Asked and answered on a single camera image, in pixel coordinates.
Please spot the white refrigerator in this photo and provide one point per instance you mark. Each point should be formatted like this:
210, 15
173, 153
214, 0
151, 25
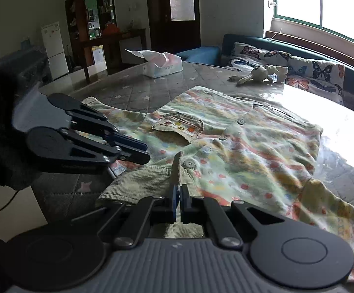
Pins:
54, 48

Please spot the green floral children's shirt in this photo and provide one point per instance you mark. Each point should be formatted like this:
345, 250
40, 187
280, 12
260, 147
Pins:
241, 146

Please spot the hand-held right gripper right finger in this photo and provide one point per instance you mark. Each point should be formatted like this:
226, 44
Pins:
185, 204

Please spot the dark wooden glass-panel door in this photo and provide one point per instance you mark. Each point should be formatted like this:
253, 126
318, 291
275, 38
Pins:
158, 12

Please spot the teal sofa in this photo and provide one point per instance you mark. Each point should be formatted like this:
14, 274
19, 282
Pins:
201, 53

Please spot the orange bag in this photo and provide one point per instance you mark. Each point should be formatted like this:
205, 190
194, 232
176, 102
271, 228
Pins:
111, 28

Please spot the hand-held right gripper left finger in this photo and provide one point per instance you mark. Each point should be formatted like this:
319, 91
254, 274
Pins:
174, 204

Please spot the dark wooden display cabinet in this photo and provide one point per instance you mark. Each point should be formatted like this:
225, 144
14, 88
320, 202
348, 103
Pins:
77, 15

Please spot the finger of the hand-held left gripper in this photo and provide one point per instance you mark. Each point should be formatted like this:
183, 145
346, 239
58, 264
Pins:
125, 139
134, 155

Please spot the beige stuffed rabbit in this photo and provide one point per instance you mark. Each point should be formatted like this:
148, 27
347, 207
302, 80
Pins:
261, 74

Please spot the white tissue pack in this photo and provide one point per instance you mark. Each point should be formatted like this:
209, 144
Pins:
161, 65

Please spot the dark wooden side table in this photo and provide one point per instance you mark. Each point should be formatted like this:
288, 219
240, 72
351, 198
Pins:
116, 36

